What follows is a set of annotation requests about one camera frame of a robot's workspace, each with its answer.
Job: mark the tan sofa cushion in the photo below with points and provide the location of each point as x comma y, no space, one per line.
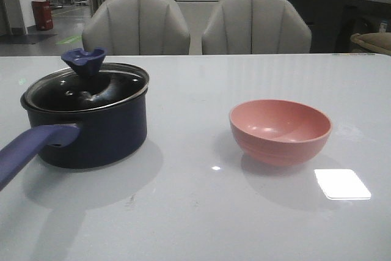
378,42

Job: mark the pink plastic bowl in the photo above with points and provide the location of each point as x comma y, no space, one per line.
279,132

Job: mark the right grey upholstered chair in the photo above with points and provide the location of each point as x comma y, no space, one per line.
255,27

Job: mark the dark blue saucepan purple handle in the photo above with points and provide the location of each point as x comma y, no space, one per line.
77,140

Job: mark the dark side table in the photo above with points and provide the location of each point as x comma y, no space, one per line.
363,17

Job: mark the red trash bin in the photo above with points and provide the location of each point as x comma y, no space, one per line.
42,15

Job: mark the glass lid with blue knob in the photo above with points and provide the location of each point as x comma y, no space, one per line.
87,84

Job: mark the grey upholstered chair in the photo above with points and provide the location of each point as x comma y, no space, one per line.
138,27
255,27

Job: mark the left grey upholstered chair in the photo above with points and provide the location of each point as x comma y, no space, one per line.
138,27

